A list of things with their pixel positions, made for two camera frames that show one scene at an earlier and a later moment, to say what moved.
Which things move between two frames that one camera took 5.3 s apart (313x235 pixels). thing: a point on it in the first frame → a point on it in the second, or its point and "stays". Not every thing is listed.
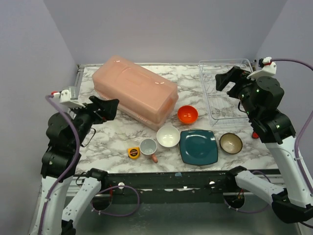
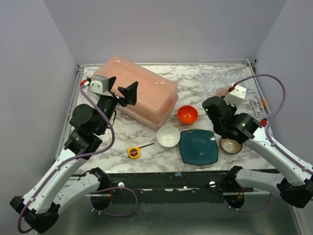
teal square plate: (198, 147) stays
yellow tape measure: (134, 152) stays
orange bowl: (188, 114) stays
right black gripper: (235, 82) → (211, 106)
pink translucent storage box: (141, 95) stays
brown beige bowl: (231, 143) stays
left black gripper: (97, 110) → (117, 95)
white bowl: (168, 136) stays
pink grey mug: (148, 146) → (221, 92)
